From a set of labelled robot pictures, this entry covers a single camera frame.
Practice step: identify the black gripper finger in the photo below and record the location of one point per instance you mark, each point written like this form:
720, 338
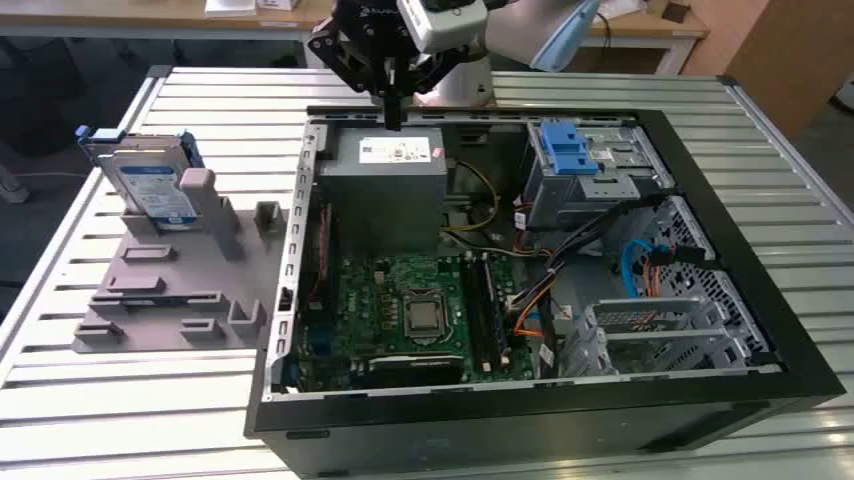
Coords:
342, 60
440, 65

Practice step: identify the grey parts rack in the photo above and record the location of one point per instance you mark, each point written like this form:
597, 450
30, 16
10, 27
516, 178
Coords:
193, 280

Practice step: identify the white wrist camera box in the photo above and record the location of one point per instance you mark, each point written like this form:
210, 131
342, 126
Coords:
447, 22

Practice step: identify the small brown box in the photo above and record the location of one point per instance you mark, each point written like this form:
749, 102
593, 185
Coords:
677, 11

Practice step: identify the hard disk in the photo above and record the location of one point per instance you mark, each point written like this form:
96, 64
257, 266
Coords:
149, 190

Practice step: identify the metal disk bay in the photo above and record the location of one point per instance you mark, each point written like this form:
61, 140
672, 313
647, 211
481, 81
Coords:
667, 336

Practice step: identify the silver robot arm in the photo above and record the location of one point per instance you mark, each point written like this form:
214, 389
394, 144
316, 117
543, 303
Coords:
467, 80

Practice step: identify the blue plastic drive latch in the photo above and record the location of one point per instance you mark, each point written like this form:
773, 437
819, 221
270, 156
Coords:
567, 150

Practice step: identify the large white box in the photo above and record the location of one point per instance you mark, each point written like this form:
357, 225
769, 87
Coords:
229, 7

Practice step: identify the black office chair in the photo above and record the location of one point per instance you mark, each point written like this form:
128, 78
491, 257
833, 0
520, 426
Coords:
40, 110

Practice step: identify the wooden desk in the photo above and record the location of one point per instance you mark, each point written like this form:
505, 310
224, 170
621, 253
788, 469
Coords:
166, 22

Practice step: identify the white desk foot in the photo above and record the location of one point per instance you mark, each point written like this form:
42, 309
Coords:
13, 190

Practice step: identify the grey power supply unit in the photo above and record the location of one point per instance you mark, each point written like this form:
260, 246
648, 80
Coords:
380, 210

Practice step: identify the silver CPU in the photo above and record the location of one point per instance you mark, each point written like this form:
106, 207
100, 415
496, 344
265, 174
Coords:
424, 317

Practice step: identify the small white box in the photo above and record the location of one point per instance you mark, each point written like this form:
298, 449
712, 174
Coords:
276, 4

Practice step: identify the black graphics card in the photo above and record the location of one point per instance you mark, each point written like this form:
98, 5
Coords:
406, 367

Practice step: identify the CPU socket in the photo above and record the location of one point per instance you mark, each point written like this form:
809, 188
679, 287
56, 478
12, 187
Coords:
427, 294

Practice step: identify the green motherboard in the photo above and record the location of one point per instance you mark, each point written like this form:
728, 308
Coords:
362, 280

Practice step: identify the black PC case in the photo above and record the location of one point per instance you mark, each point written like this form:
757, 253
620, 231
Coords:
467, 430

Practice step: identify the metal optical drive cage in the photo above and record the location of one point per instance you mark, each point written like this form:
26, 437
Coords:
600, 187

